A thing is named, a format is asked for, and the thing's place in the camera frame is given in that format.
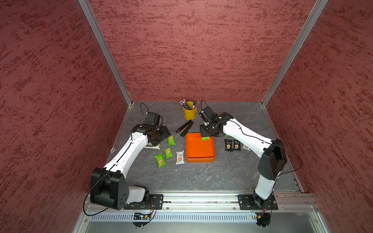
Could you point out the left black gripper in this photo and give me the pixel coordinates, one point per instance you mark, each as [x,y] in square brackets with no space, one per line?
[166,133]

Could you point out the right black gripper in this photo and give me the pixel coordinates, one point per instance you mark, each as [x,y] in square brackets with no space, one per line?
[204,132]

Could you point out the black cookie packet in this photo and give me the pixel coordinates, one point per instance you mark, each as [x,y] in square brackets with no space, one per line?
[228,145]
[236,145]

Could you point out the orange storage box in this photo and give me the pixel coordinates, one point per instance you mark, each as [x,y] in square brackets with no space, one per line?
[198,151]

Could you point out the white cookie packet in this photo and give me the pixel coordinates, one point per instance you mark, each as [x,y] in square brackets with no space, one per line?
[180,157]

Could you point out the white cookie packet outside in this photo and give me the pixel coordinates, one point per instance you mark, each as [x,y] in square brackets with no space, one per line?
[245,147]

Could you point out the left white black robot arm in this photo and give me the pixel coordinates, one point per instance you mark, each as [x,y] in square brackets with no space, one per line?
[108,185]

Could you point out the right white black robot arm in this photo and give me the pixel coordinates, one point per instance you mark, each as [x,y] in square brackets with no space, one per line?
[271,153]

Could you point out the white object under left arm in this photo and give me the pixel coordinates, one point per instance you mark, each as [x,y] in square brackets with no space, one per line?
[150,146]

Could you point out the yellow pencil cup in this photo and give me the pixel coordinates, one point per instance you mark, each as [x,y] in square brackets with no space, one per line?
[190,114]

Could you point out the coloured pencils bunch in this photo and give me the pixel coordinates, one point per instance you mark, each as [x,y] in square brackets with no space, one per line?
[189,105]

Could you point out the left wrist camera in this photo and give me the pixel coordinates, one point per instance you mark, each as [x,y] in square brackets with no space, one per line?
[153,120]

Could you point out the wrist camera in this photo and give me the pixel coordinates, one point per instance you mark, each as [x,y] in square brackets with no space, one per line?
[208,115]
[153,120]

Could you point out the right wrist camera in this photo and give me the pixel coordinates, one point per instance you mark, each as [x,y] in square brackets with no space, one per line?
[208,115]

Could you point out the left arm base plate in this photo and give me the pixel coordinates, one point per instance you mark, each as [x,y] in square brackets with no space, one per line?
[152,202]

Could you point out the aluminium front rail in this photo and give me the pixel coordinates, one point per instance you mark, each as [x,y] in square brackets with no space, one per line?
[227,201]

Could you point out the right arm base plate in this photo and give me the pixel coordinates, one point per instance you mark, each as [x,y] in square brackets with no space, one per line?
[244,201]

